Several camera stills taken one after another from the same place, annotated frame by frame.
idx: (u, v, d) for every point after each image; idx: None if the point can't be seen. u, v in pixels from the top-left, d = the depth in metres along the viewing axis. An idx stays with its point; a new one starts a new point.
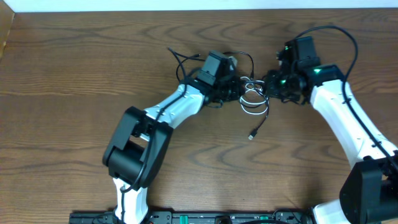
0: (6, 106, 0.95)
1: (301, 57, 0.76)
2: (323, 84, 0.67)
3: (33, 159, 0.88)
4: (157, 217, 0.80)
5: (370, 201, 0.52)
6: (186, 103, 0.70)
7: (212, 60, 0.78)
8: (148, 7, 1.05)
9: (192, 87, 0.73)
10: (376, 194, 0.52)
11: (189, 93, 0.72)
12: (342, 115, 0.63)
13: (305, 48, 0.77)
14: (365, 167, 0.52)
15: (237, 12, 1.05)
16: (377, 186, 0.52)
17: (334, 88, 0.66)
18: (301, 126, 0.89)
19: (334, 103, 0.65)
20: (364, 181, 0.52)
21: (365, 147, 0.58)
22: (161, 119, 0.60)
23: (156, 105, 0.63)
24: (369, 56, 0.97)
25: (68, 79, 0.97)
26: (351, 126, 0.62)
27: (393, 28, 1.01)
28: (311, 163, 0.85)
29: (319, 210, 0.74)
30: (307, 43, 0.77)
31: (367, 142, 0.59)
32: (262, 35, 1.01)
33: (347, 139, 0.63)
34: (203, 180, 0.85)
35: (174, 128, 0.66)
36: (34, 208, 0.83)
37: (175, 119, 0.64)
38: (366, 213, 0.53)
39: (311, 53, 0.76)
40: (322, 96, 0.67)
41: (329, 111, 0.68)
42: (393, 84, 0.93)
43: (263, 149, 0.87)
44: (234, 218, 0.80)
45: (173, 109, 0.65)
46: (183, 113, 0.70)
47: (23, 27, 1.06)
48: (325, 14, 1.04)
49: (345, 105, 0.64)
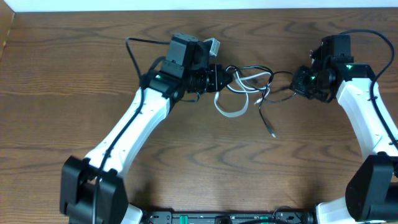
0: (6, 106, 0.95)
1: (336, 53, 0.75)
2: (351, 79, 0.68)
3: (33, 159, 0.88)
4: (157, 217, 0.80)
5: (375, 196, 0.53)
6: (145, 122, 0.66)
7: (177, 45, 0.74)
8: (148, 6, 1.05)
9: (150, 99, 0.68)
10: (383, 190, 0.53)
11: (147, 109, 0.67)
12: (365, 111, 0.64)
13: (341, 45, 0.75)
14: (377, 161, 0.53)
15: (237, 12, 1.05)
16: (386, 183, 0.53)
17: (363, 84, 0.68)
18: (301, 126, 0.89)
19: (359, 99, 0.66)
20: (375, 172, 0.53)
21: (384, 143, 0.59)
22: (106, 164, 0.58)
23: (103, 144, 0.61)
24: (369, 56, 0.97)
25: (68, 79, 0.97)
26: (372, 122, 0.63)
27: (394, 28, 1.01)
28: (311, 163, 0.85)
29: (321, 209, 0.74)
30: (345, 40, 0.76)
31: (384, 139, 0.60)
32: (263, 35, 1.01)
33: (364, 134, 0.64)
34: (204, 180, 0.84)
35: (130, 157, 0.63)
36: (33, 208, 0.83)
37: (129, 153, 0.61)
38: (369, 208, 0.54)
39: (346, 50, 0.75)
40: (349, 89, 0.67)
41: (349, 106, 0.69)
42: (394, 84, 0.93)
43: (263, 149, 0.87)
44: (234, 218, 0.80)
45: (125, 141, 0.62)
46: (144, 132, 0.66)
47: (23, 26, 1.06)
48: (326, 14, 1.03)
49: (370, 102, 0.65)
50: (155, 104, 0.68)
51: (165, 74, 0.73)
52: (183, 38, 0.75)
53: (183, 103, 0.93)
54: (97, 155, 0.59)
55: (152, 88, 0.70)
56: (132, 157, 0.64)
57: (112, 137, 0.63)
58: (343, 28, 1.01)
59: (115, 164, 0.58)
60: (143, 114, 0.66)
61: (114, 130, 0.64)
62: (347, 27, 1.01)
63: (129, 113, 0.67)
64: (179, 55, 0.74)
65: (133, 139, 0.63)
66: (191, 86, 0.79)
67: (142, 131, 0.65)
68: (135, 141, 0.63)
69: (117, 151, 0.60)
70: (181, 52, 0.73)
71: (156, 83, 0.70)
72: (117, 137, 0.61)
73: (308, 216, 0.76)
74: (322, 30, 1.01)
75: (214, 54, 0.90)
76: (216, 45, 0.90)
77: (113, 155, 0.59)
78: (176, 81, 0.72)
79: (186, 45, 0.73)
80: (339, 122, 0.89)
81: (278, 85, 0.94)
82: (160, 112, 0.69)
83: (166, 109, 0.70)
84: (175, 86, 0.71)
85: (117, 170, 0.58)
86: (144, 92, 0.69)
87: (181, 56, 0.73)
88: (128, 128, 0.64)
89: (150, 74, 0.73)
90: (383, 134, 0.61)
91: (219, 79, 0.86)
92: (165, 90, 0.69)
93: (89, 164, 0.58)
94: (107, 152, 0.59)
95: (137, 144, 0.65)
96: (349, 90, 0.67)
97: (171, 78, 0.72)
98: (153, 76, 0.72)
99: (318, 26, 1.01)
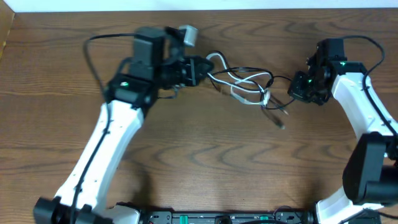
0: (6, 105, 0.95)
1: (331, 54, 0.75)
2: (344, 74, 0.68)
3: (33, 159, 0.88)
4: (157, 217, 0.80)
5: (370, 173, 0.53)
6: (114, 141, 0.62)
7: (141, 44, 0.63)
8: (148, 7, 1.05)
9: (117, 115, 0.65)
10: (378, 168, 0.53)
11: (115, 126, 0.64)
12: (358, 99, 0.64)
13: (335, 46, 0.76)
14: (370, 137, 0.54)
15: (237, 12, 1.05)
16: (380, 160, 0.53)
17: (355, 76, 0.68)
18: (301, 126, 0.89)
19: (351, 88, 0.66)
20: (368, 150, 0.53)
21: (376, 124, 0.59)
22: (79, 198, 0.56)
23: (74, 177, 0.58)
24: (369, 56, 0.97)
25: (68, 79, 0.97)
26: (364, 107, 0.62)
27: (393, 28, 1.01)
28: (311, 163, 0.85)
29: (321, 205, 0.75)
30: (339, 42, 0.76)
31: (376, 121, 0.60)
32: (262, 35, 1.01)
33: (357, 120, 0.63)
34: (203, 180, 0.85)
35: (106, 178, 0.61)
36: (34, 208, 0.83)
37: (102, 178, 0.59)
38: (365, 186, 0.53)
39: (340, 51, 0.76)
40: (342, 81, 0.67)
41: (342, 98, 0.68)
42: (393, 85, 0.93)
43: (262, 149, 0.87)
44: (234, 218, 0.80)
45: (96, 168, 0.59)
46: (117, 151, 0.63)
47: (23, 26, 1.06)
48: (325, 14, 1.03)
49: (362, 92, 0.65)
50: (123, 120, 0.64)
51: (133, 78, 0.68)
52: (147, 33, 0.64)
53: (183, 104, 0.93)
54: (67, 192, 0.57)
55: (119, 99, 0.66)
56: (109, 180, 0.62)
57: (82, 166, 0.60)
58: (343, 28, 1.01)
59: (88, 199, 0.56)
60: (111, 133, 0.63)
61: (83, 158, 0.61)
62: (347, 28, 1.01)
63: (97, 134, 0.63)
64: (145, 56, 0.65)
65: (105, 163, 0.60)
66: (165, 83, 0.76)
67: (113, 152, 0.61)
68: (109, 164, 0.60)
69: (89, 182, 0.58)
70: (147, 53, 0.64)
71: (123, 93, 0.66)
72: (87, 167, 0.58)
73: (308, 216, 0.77)
74: (321, 30, 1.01)
75: (190, 44, 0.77)
76: (191, 33, 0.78)
77: (85, 189, 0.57)
78: (145, 86, 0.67)
79: (152, 43, 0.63)
80: (338, 122, 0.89)
81: (278, 86, 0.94)
82: (129, 126, 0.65)
83: (138, 120, 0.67)
84: (144, 92, 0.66)
85: (91, 205, 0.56)
86: (109, 107, 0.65)
87: (148, 56, 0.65)
88: (97, 152, 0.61)
89: (116, 80, 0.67)
90: (375, 117, 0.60)
91: (194, 73, 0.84)
92: (134, 99, 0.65)
93: (61, 201, 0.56)
94: (78, 188, 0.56)
95: (112, 165, 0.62)
96: (342, 82, 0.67)
97: (140, 84, 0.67)
98: (119, 84, 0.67)
99: (318, 27, 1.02)
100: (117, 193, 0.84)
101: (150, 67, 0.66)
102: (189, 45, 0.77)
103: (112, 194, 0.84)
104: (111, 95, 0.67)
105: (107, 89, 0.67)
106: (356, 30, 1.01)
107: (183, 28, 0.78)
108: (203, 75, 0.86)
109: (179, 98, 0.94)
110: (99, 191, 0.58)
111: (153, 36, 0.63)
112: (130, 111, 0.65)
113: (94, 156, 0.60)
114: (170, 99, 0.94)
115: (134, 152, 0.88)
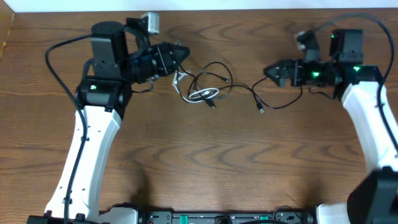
0: (7, 106, 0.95)
1: (345, 50, 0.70)
2: (358, 83, 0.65)
3: (34, 159, 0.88)
4: (157, 217, 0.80)
5: (378, 210, 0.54)
6: (96, 147, 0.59)
7: (101, 43, 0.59)
8: (148, 6, 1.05)
9: (93, 119, 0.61)
10: (386, 204, 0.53)
11: (93, 131, 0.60)
12: (370, 117, 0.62)
13: (352, 40, 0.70)
14: (383, 177, 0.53)
15: (237, 12, 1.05)
16: (389, 198, 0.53)
17: (370, 88, 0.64)
18: (301, 126, 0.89)
19: (364, 104, 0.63)
20: (377, 190, 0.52)
21: (386, 154, 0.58)
22: (71, 210, 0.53)
23: (63, 189, 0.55)
24: (369, 56, 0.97)
25: (68, 79, 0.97)
26: (378, 130, 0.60)
27: (393, 28, 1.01)
28: (311, 163, 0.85)
29: (323, 210, 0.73)
30: (357, 36, 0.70)
31: (390, 150, 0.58)
32: (263, 35, 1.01)
33: (369, 144, 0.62)
34: (204, 180, 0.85)
35: (96, 186, 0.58)
36: (34, 208, 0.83)
37: (92, 186, 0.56)
38: (372, 220, 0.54)
39: (356, 48, 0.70)
40: (356, 94, 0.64)
41: (355, 109, 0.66)
42: (393, 85, 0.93)
43: (263, 149, 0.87)
44: (234, 218, 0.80)
45: (83, 177, 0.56)
46: (101, 156, 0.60)
47: (23, 27, 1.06)
48: (325, 14, 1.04)
49: (377, 109, 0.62)
50: (101, 124, 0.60)
51: (101, 79, 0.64)
52: (104, 30, 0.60)
53: (183, 104, 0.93)
54: (56, 205, 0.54)
55: (91, 103, 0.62)
56: (98, 185, 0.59)
57: (68, 177, 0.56)
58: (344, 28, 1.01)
59: (80, 208, 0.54)
60: (91, 139, 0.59)
61: (66, 168, 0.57)
62: (347, 28, 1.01)
63: (74, 144, 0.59)
64: (107, 55, 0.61)
65: (91, 171, 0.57)
66: (138, 76, 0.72)
67: (96, 158, 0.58)
68: (94, 172, 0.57)
69: (76, 192, 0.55)
70: (108, 50, 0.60)
71: (94, 96, 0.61)
72: (72, 177, 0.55)
73: (308, 216, 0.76)
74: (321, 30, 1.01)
75: (155, 31, 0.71)
76: (154, 19, 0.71)
77: (74, 200, 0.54)
78: (116, 85, 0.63)
79: (111, 40, 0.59)
80: (338, 122, 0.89)
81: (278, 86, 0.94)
82: (109, 129, 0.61)
83: (116, 121, 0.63)
84: (116, 91, 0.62)
85: (84, 213, 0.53)
86: (83, 114, 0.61)
87: (110, 54, 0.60)
88: (79, 160, 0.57)
89: (84, 84, 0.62)
90: (389, 145, 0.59)
91: (166, 61, 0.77)
92: (107, 100, 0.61)
93: (53, 214, 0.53)
94: (67, 199, 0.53)
95: (98, 172, 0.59)
96: (356, 94, 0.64)
97: (111, 83, 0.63)
98: (88, 88, 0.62)
99: (318, 27, 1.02)
100: (117, 193, 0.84)
101: (117, 65, 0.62)
102: (155, 32, 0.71)
103: (112, 194, 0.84)
104: (81, 101, 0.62)
105: (76, 97, 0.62)
106: (356, 29, 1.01)
107: (145, 17, 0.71)
108: (176, 63, 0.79)
109: (179, 98, 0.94)
110: (90, 200, 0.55)
111: (113, 32, 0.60)
112: (106, 113, 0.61)
113: (78, 165, 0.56)
114: (169, 99, 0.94)
115: (134, 152, 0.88)
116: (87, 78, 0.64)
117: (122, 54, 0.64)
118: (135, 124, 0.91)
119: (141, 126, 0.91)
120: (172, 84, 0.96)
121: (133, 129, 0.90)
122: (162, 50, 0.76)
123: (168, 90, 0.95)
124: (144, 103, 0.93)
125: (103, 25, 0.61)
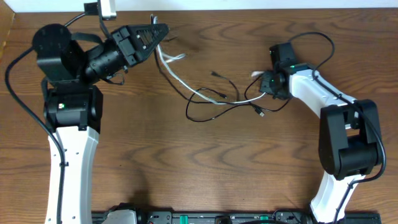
0: (5, 106, 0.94)
1: (282, 58, 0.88)
2: (296, 73, 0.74)
3: (34, 160, 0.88)
4: (157, 217, 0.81)
5: (337, 142, 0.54)
6: (76, 170, 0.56)
7: (50, 63, 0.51)
8: (148, 7, 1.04)
9: (68, 142, 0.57)
10: (344, 136, 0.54)
11: (71, 154, 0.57)
12: (310, 86, 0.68)
13: (285, 50, 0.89)
14: (329, 109, 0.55)
15: (237, 12, 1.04)
16: (344, 130, 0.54)
17: (306, 73, 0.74)
18: (301, 125, 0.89)
19: (305, 81, 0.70)
20: (329, 123, 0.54)
21: (329, 101, 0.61)
22: None
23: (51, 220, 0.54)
24: (369, 56, 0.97)
25: None
26: (315, 91, 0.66)
27: (393, 28, 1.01)
28: (311, 163, 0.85)
29: (314, 203, 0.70)
30: (287, 47, 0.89)
31: (330, 98, 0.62)
32: (262, 35, 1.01)
33: (316, 104, 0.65)
34: (203, 180, 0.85)
35: (86, 205, 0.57)
36: (34, 208, 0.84)
37: (82, 210, 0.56)
38: (339, 157, 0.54)
39: (290, 56, 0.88)
40: (297, 80, 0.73)
41: (300, 91, 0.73)
42: (393, 85, 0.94)
43: (262, 149, 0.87)
44: (234, 218, 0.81)
45: (70, 205, 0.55)
46: (85, 175, 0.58)
47: (23, 27, 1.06)
48: (325, 14, 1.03)
49: (313, 81, 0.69)
50: (77, 145, 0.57)
51: (67, 94, 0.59)
52: (48, 46, 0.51)
53: (183, 104, 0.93)
54: None
55: (63, 123, 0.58)
56: (89, 204, 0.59)
57: (53, 209, 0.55)
58: (344, 28, 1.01)
59: None
60: (70, 163, 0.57)
61: (50, 201, 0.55)
62: (347, 28, 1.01)
63: (53, 172, 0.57)
64: (63, 71, 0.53)
65: (77, 195, 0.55)
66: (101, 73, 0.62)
67: (79, 180, 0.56)
68: (81, 195, 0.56)
69: (67, 221, 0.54)
70: (63, 69, 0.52)
71: (64, 115, 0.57)
72: (60, 207, 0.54)
73: (308, 220, 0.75)
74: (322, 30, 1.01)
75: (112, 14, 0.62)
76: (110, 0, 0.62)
77: None
78: (84, 99, 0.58)
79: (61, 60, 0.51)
80: None
81: None
82: (87, 148, 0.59)
83: (93, 136, 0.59)
84: (87, 106, 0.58)
85: None
86: (55, 139, 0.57)
87: (65, 71, 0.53)
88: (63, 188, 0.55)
89: (49, 104, 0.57)
90: (328, 94, 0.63)
91: (127, 50, 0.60)
92: (79, 118, 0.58)
93: None
94: None
95: (86, 191, 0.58)
96: (296, 81, 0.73)
97: (78, 99, 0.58)
98: (55, 107, 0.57)
99: (318, 27, 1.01)
100: (117, 193, 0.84)
101: (77, 79, 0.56)
102: (111, 15, 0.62)
103: (112, 194, 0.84)
104: (53, 124, 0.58)
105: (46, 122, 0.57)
106: (356, 29, 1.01)
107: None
108: (146, 49, 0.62)
109: (179, 98, 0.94)
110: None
111: (61, 48, 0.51)
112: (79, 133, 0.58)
113: (62, 194, 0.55)
114: (168, 99, 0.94)
115: (134, 152, 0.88)
116: (49, 97, 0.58)
117: (78, 63, 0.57)
118: (134, 125, 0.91)
119: (141, 126, 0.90)
120: (171, 84, 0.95)
121: (132, 129, 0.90)
122: (120, 37, 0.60)
123: (168, 90, 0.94)
124: (143, 103, 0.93)
125: (43, 40, 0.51)
